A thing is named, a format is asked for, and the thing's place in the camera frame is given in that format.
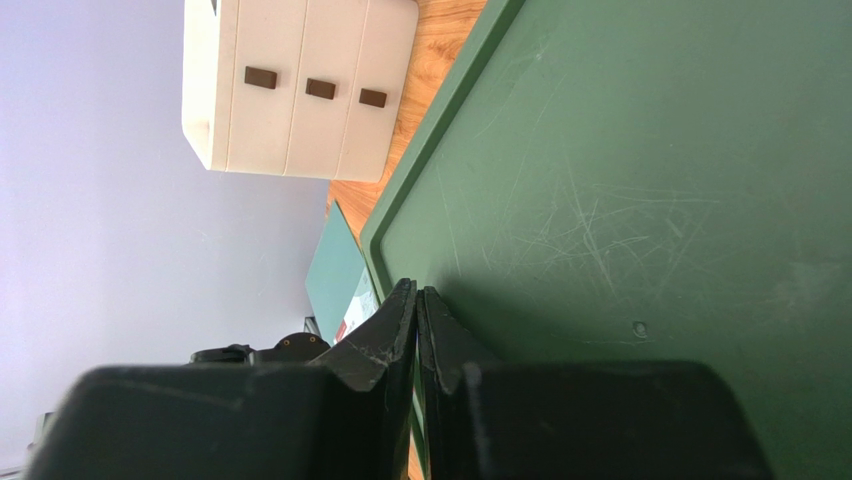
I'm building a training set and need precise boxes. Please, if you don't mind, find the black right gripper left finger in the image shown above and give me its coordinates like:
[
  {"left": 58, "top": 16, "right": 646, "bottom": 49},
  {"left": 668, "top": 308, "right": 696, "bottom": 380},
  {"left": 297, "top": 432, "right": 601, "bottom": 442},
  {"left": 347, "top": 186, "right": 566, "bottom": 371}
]
[{"left": 26, "top": 279, "right": 417, "bottom": 479}]

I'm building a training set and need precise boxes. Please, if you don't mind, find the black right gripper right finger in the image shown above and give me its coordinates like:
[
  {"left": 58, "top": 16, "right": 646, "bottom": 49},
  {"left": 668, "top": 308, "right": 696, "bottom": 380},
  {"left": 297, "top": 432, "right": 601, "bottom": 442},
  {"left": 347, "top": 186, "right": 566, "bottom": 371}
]
[{"left": 416, "top": 287, "right": 773, "bottom": 479}]

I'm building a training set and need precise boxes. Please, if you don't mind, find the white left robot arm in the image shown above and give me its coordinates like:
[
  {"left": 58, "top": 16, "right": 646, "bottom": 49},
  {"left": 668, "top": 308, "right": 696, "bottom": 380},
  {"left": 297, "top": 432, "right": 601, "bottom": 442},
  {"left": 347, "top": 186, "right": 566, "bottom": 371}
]
[{"left": 189, "top": 332, "right": 331, "bottom": 365}]

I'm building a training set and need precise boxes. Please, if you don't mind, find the teal green mat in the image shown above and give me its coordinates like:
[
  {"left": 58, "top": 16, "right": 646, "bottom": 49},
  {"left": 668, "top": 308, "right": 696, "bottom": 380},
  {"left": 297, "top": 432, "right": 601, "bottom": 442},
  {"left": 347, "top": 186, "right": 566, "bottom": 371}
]
[{"left": 305, "top": 203, "right": 379, "bottom": 345}]

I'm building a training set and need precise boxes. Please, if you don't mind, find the green drawer cabinet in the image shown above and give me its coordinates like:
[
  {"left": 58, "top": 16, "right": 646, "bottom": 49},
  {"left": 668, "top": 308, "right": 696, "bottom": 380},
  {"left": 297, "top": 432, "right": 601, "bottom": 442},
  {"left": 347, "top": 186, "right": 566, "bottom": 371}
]
[{"left": 361, "top": 1, "right": 851, "bottom": 479}]

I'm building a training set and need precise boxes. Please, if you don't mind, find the white drawer cabinet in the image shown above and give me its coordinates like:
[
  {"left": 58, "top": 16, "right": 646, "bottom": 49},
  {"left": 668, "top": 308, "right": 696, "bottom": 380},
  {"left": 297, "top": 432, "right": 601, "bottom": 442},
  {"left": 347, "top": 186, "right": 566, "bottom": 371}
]
[{"left": 181, "top": 0, "right": 419, "bottom": 183}]

